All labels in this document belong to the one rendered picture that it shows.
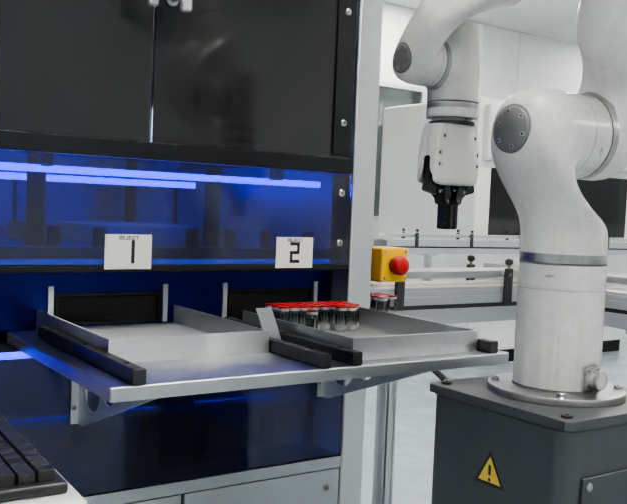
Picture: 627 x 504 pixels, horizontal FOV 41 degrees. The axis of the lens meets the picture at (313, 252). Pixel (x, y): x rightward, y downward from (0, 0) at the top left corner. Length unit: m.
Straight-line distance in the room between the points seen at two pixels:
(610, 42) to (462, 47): 0.28
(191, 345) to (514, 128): 0.55
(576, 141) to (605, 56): 0.12
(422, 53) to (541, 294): 0.41
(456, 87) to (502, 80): 7.39
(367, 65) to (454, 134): 0.42
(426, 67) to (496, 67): 7.38
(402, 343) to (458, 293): 0.75
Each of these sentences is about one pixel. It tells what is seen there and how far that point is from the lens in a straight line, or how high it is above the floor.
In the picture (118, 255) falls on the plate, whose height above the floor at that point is 1.01.
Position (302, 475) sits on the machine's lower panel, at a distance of 1.75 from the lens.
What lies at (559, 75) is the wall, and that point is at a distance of 9.41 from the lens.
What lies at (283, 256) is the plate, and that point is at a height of 1.01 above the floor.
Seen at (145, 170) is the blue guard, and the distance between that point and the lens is 1.50.
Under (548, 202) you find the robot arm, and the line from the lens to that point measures 1.18.
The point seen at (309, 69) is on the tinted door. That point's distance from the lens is 1.69.
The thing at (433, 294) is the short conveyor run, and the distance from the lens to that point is 2.03.
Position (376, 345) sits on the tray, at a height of 0.90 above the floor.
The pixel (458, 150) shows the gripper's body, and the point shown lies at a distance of 1.39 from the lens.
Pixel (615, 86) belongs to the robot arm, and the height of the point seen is 1.29.
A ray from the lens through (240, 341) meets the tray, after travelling 1.30.
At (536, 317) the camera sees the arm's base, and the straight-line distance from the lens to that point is 1.21.
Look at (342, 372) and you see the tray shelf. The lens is 1.24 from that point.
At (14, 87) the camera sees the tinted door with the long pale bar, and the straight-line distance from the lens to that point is 1.44.
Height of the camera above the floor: 1.11
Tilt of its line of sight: 3 degrees down
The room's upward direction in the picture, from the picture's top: 2 degrees clockwise
